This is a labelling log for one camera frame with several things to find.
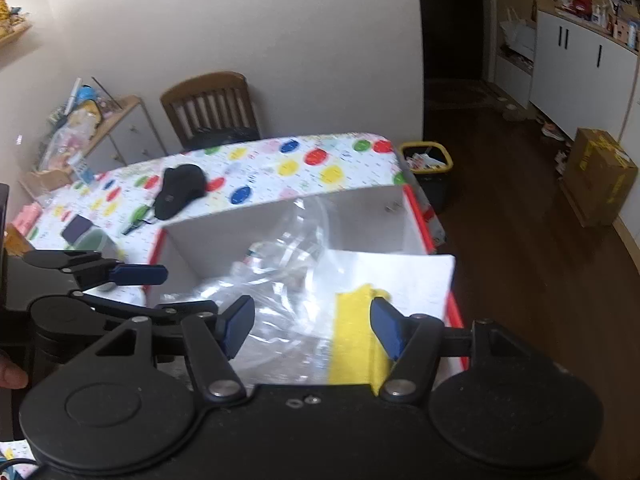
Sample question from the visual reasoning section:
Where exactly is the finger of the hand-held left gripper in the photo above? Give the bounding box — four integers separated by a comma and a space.
24, 249, 168, 291
70, 290, 221, 329

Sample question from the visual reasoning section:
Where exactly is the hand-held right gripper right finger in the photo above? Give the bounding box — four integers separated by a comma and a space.
370, 297, 533, 403

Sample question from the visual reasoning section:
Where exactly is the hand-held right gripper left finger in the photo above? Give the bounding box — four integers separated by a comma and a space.
95, 295, 256, 403

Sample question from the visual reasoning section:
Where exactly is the yellow cloth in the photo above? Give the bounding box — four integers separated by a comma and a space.
327, 282, 396, 396

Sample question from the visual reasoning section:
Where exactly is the white paper napkin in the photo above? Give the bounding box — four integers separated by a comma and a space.
312, 247, 457, 323

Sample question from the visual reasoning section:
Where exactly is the bubble wrap sheet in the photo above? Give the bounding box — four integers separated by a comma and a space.
160, 280, 336, 386

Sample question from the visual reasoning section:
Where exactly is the red cardboard box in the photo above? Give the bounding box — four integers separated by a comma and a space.
142, 182, 473, 375

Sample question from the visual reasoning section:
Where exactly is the person's left hand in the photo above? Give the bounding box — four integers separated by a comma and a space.
0, 350, 29, 391

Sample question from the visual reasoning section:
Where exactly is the pale green cup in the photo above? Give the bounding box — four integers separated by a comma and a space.
75, 230, 126, 263

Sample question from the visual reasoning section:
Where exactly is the dark blue green sponge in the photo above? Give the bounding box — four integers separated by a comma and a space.
61, 215, 93, 246

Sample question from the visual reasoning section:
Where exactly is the black face mask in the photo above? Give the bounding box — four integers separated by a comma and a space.
122, 164, 208, 236

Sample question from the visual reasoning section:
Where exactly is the pink plastic item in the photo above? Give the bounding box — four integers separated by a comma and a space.
11, 202, 43, 233

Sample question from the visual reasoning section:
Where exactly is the small wooden box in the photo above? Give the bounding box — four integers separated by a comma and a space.
30, 167, 73, 191

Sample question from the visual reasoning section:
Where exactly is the wooden drawer cabinet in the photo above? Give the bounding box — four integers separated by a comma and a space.
20, 95, 168, 201

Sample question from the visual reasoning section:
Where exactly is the black yellow-rimmed trash bin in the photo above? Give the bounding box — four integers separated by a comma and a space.
400, 141, 455, 213

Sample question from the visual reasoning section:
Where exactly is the balloon print tablecloth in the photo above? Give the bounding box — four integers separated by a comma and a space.
0, 132, 448, 480

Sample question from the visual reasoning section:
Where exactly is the pile of plastic bags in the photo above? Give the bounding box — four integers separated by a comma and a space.
35, 77, 123, 181

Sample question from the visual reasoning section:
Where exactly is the wooden chair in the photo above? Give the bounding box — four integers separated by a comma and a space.
161, 71, 262, 151

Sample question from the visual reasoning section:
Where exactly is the grey door mat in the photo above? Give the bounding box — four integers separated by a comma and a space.
425, 80, 506, 111

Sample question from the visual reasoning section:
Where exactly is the brown cardboard box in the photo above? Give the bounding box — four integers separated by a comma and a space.
562, 127, 639, 228

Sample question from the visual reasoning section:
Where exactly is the white cabinet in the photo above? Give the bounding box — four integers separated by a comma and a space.
527, 10, 640, 171

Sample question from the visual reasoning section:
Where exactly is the dark door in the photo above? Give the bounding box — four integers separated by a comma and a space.
417, 0, 493, 83

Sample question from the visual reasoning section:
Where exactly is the white open shelf unit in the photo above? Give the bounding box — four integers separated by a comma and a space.
492, 7, 538, 111

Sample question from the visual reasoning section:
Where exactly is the clutter of small boxes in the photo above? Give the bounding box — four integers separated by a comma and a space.
552, 0, 640, 53

